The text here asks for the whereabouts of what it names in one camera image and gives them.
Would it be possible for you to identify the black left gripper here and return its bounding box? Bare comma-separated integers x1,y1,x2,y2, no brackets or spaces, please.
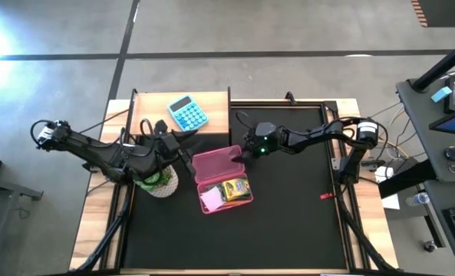
153,128,199,180

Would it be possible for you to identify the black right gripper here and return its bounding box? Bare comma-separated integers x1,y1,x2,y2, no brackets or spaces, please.
231,122,289,168

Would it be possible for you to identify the pink transparent pencil case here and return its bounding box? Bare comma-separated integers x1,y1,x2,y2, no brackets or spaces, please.
191,144,255,215

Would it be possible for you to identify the yellow green crayon box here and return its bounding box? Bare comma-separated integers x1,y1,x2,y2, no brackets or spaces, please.
221,176,252,202

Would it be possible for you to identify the teal calculator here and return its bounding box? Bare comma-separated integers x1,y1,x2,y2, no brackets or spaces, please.
167,94,209,133

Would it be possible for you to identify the green artificial plant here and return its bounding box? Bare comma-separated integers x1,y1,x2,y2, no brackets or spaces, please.
134,168,174,192

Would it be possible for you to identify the wooden table border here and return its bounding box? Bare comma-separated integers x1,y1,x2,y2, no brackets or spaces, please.
68,98,400,274

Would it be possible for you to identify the white paper sheet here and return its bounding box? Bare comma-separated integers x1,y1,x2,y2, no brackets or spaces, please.
374,166,401,211

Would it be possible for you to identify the black desk support bar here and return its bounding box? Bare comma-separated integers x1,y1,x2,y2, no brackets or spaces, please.
378,159,439,199

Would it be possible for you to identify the clear water bottle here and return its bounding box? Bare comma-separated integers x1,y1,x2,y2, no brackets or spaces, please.
405,192,430,208

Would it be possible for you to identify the grey stand leg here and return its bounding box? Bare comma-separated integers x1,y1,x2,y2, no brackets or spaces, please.
0,172,44,265

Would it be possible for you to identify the dark grey desk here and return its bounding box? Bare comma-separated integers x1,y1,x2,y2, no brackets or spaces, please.
395,74,455,276

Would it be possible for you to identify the black keyboard tray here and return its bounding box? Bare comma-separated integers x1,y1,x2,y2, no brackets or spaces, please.
422,179,455,276

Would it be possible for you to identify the light blue small box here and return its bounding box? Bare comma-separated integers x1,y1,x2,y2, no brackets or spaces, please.
430,86,453,104

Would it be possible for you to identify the wooden shelf black frame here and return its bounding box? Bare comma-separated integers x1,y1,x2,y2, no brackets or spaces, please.
129,87,232,143

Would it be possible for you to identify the black rig frame strut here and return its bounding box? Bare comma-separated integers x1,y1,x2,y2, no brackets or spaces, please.
336,183,399,274
68,183,134,274

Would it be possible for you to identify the black round post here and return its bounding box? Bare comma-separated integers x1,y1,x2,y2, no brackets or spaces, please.
410,33,455,94

